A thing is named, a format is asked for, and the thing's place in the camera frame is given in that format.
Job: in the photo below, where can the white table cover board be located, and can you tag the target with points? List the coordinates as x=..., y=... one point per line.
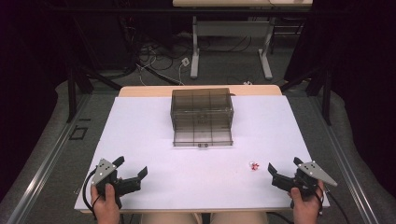
x=174, y=174

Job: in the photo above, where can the person's leg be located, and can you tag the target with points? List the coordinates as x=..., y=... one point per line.
x=169, y=218
x=239, y=218

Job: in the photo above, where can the small red and white item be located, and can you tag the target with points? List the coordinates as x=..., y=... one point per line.
x=254, y=165

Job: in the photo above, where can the person's left leg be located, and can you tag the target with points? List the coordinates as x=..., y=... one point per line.
x=169, y=218

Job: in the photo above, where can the person's left hand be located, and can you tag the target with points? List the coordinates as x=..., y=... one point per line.
x=105, y=207

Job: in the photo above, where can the person's right leg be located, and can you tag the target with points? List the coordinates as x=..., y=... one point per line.
x=239, y=218

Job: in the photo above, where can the smoky clear drawer cabinet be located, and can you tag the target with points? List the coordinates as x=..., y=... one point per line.
x=201, y=105

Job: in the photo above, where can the person's right hand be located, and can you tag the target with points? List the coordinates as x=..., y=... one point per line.
x=305, y=207

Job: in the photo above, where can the light wooden table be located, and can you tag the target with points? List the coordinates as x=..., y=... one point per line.
x=149, y=91

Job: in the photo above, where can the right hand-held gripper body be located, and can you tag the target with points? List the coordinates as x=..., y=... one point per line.
x=311, y=174

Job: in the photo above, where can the white power adapter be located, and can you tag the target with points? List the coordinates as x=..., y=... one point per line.
x=185, y=61

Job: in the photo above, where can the white desk with metal legs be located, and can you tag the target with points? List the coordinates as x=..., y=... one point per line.
x=232, y=28

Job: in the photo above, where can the aluminium floor rail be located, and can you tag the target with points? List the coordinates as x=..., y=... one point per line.
x=46, y=161
x=345, y=168

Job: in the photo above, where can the black metal stand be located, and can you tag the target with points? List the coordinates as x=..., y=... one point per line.
x=325, y=93
x=72, y=93

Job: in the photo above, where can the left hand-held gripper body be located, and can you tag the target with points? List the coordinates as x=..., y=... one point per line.
x=105, y=171

